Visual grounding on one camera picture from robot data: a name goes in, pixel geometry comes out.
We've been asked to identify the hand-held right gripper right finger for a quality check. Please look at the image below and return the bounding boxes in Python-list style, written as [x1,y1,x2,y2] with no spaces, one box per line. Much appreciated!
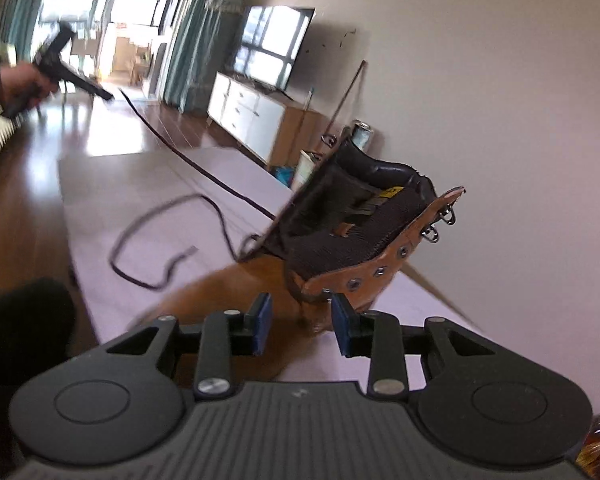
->
[331,292,507,402]

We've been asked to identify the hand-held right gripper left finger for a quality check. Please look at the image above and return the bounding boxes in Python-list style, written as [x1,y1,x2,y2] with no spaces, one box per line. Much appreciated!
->
[104,292,275,402]

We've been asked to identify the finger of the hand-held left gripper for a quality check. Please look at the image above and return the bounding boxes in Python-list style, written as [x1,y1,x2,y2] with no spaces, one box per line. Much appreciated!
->
[69,71,116,103]

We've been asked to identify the brown leather boot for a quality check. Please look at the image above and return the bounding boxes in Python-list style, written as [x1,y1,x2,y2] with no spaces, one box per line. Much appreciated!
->
[142,127,467,386]

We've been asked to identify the dark brown shoelace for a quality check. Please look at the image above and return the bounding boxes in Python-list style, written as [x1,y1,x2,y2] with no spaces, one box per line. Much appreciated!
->
[109,87,283,292]

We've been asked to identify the person's left hand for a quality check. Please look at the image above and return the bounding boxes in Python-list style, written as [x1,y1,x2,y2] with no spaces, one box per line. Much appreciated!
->
[0,61,62,110]

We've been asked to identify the glass balcony door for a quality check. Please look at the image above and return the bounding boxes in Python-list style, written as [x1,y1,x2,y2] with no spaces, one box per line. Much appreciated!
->
[39,0,183,88]

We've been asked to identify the covered floor air conditioner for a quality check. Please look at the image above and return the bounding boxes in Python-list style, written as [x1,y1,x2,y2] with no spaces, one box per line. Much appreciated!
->
[202,0,247,76]

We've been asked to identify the white wooden TV cabinet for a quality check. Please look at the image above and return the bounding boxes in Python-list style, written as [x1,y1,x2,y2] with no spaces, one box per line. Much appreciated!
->
[206,71,331,167]

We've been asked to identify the flat screen television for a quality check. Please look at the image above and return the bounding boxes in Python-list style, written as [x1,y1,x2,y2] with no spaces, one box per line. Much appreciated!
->
[229,5,316,95]

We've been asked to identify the wooden broom handle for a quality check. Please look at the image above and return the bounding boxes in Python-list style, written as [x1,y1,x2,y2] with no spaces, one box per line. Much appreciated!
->
[324,60,369,137]

